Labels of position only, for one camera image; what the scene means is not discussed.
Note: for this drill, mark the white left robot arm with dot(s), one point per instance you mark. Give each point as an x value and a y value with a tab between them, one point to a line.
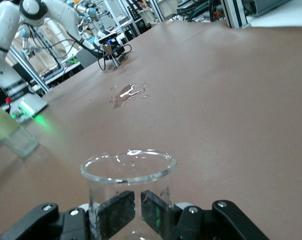
6	50

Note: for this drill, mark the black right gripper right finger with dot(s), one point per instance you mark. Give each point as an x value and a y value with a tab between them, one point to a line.
203	225

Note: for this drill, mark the green bottle with clear base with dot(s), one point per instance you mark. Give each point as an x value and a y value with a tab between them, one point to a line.
6	127

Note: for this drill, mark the clear glass measuring beaker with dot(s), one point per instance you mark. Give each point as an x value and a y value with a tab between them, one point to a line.
131	175

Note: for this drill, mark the steel double-cone jigger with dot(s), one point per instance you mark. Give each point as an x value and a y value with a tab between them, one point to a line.
113	56

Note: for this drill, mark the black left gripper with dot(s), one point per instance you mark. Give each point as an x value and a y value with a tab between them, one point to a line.
117	47

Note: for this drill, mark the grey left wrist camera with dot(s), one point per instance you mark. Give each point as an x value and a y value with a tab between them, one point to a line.
108	39

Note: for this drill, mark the spilled liquid puddle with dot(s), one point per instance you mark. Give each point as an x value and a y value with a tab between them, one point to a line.
127	96

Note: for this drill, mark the aluminium profile frame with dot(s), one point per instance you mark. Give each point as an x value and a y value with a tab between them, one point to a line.
237	15

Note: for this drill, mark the brown table mat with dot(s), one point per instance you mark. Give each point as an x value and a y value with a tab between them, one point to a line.
216	112

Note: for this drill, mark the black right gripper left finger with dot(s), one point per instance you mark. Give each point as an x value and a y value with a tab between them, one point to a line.
73	222

